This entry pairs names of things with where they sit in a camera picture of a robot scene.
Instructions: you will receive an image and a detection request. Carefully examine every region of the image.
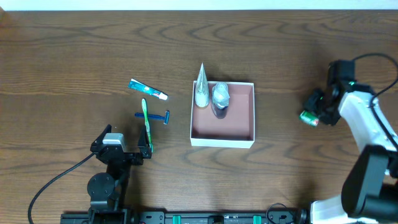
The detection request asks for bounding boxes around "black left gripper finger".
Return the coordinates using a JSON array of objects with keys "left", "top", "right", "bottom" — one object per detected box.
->
[
  {"left": 137, "top": 126, "right": 152, "bottom": 159},
  {"left": 91, "top": 124, "right": 112, "bottom": 146}
]

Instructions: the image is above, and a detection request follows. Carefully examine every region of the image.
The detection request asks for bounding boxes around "green white soap packet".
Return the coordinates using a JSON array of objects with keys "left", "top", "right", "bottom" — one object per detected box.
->
[{"left": 299, "top": 111, "right": 319, "bottom": 127}]

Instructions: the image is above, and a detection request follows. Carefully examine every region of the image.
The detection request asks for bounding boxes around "white cream tube gold cap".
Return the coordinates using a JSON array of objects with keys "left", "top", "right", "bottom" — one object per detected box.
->
[{"left": 194, "top": 63, "right": 210, "bottom": 108}]

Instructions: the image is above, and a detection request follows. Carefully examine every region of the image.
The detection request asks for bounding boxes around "clear bottle blue liquid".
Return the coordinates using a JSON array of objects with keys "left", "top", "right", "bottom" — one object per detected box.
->
[{"left": 211, "top": 82, "right": 230, "bottom": 119}]

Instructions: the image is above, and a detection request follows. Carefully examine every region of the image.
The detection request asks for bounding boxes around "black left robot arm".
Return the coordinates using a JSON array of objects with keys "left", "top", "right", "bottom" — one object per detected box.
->
[{"left": 87, "top": 125, "right": 152, "bottom": 224}]

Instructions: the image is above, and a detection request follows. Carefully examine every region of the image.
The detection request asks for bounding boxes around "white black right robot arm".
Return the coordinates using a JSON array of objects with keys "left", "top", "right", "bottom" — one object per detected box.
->
[{"left": 306, "top": 82, "right": 397, "bottom": 223}]

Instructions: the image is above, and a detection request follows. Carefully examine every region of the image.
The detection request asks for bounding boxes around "blue disposable razor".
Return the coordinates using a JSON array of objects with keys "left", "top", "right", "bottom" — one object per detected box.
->
[{"left": 134, "top": 110, "right": 170, "bottom": 124}]

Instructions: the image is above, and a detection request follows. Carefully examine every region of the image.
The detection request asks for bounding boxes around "green Colgate toothbrush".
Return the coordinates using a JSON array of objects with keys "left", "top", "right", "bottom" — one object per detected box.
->
[{"left": 141, "top": 98, "right": 154, "bottom": 152}]

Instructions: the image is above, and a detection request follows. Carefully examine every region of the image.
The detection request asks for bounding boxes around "green Colgate toothpaste tube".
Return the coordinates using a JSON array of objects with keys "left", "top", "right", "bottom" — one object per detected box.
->
[{"left": 127, "top": 78, "right": 168, "bottom": 100}]

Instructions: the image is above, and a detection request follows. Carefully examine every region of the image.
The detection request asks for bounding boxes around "pink cardboard box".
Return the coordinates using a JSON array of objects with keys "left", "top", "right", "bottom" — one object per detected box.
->
[{"left": 190, "top": 82, "right": 256, "bottom": 149}]

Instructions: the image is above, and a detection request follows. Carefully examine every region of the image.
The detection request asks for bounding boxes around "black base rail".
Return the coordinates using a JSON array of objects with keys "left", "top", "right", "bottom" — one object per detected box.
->
[{"left": 60, "top": 210, "right": 310, "bottom": 224}]

